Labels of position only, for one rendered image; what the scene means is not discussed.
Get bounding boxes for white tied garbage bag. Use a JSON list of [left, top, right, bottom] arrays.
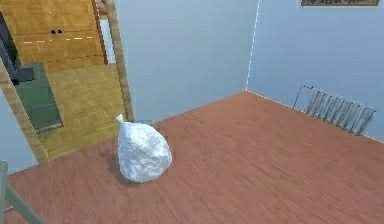
[[115, 113, 173, 184]]

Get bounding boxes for green low cabinet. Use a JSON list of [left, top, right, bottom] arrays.
[[13, 62, 65, 135]]

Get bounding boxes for wooden cupboard with black knobs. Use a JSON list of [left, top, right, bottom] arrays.
[[0, 0, 108, 74]]

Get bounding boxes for black television set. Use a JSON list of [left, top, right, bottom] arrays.
[[0, 12, 36, 86]]

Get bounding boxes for framed wall picture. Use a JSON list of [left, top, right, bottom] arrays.
[[300, 0, 381, 7]]

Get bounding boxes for grey-green chair frame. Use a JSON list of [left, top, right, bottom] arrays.
[[0, 160, 46, 224]]

